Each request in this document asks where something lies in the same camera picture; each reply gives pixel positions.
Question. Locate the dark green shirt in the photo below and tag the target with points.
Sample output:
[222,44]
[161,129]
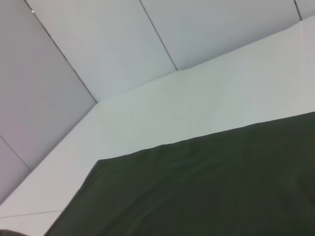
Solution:
[197,191]

